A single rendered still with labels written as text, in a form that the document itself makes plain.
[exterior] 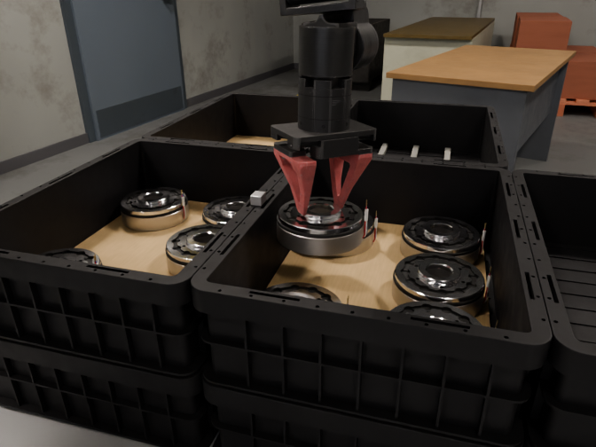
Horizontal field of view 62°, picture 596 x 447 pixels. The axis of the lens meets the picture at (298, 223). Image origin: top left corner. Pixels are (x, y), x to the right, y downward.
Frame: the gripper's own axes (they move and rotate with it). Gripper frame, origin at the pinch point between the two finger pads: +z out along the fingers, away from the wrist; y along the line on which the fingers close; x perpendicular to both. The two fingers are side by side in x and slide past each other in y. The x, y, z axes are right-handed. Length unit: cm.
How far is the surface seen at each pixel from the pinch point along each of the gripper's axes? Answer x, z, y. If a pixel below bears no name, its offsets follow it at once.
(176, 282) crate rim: 8.3, 1.3, 19.4
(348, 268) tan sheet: -0.7, 10.2, -4.9
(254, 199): -3.9, -0.3, 6.7
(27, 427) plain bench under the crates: -6.2, 24.6, 35.1
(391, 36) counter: -316, 3, -248
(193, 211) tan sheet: -27.9, 10.0, 7.8
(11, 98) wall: -348, 41, 42
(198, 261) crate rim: 5.6, 1.1, 16.5
